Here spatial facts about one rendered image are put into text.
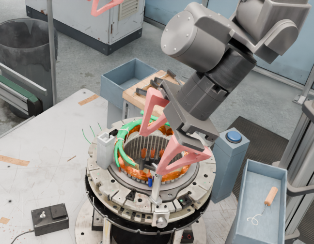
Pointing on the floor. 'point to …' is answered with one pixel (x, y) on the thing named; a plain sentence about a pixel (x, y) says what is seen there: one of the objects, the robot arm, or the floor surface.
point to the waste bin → (41, 73)
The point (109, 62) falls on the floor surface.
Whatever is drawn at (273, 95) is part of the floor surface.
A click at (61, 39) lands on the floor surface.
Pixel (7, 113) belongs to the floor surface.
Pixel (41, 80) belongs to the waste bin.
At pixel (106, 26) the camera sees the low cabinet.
